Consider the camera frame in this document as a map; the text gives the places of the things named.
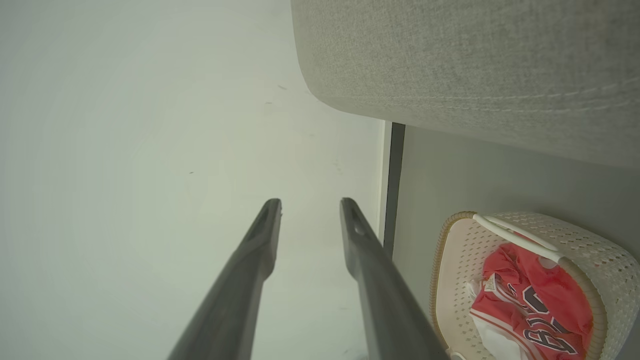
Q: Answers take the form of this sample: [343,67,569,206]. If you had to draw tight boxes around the light grey fabric sofa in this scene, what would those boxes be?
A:
[291,0,640,170]

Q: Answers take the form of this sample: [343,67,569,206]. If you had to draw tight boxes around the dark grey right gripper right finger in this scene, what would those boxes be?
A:
[340,197,448,360]

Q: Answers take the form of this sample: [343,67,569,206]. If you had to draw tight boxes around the red basketball jersey black lettering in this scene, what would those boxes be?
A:
[470,242,594,360]

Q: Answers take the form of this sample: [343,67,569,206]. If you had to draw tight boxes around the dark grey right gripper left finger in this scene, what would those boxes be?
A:
[167,198,282,360]

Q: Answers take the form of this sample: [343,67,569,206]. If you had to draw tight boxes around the cream perforated laundry basket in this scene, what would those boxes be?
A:
[430,211,640,360]

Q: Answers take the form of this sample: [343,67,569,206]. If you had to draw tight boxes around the white cloth garment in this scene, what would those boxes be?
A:
[467,280,531,360]

